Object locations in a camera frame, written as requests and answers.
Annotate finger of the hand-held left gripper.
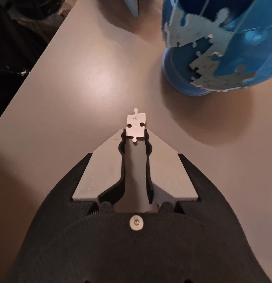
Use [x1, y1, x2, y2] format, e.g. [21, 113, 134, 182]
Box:
[124, 0, 140, 18]

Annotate blue puzzle ball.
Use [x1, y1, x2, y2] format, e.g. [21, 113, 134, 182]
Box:
[161, 0, 272, 92]

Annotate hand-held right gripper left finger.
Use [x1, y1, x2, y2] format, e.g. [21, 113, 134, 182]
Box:
[72, 128, 127, 206]

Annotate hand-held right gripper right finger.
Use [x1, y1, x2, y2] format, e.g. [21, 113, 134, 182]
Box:
[145, 129, 200, 205]

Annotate small puzzle piece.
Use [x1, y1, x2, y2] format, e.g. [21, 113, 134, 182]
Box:
[125, 108, 147, 143]

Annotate blue ball stand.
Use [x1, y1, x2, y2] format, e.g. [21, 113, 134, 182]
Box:
[161, 47, 216, 97]

